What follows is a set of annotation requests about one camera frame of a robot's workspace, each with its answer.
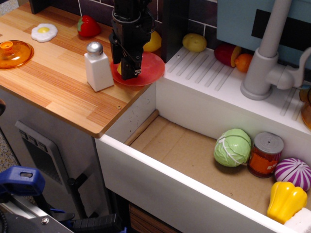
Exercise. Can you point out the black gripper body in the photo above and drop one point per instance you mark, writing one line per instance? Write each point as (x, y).
(131, 34)

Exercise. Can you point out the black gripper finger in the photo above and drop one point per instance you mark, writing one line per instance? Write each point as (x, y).
(130, 67)
(117, 54)

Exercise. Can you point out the yellow toy corn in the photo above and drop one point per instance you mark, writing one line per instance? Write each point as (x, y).
(119, 69)

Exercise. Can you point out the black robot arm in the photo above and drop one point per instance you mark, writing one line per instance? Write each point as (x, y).
(130, 9)

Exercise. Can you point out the pink plastic plate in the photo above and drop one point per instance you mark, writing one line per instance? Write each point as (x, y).
(152, 69)

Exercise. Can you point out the yellow toy lemon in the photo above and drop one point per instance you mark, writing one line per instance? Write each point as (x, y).
(154, 43)

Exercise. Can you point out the white salt shaker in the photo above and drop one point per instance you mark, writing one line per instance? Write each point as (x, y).
(98, 72)

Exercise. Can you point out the red toy strawberry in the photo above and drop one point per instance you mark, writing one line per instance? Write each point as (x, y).
(88, 27)

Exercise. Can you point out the yellow toy potato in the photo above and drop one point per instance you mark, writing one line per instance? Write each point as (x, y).
(194, 42)

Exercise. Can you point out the toy fried egg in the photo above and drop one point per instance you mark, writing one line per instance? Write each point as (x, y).
(44, 32)

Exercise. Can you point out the red toy apple half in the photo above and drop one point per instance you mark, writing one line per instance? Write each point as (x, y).
(227, 54)

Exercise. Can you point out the orange transparent pot lid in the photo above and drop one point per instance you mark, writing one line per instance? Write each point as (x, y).
(14, 54)

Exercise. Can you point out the white toy sink basin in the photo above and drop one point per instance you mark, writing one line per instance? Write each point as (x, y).
(159, 154)

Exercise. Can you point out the orange toy citrus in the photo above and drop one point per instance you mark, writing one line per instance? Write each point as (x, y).
(243, 61)

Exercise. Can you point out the grey toy oven door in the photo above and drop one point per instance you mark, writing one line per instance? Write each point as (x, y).
(61, 190)

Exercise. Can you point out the green toy cabbage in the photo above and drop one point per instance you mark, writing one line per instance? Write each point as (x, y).
(232, 148)

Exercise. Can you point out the grey toy faucet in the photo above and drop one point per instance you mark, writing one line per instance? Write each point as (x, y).
(264, 71)

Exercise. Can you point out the blue clamp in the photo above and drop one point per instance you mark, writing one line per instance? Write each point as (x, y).
(21, 181)

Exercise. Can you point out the orange labelled toy can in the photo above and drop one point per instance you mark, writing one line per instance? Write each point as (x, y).
(265, 154)

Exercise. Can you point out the orange transparent pot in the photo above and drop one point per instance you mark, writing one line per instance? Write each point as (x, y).
(305, 96)

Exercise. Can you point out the purple striped toy onion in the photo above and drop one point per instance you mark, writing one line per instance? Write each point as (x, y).
(295, 171)

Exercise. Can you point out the yellow toy bell pepper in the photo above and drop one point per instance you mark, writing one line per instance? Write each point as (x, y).
(285, 201)

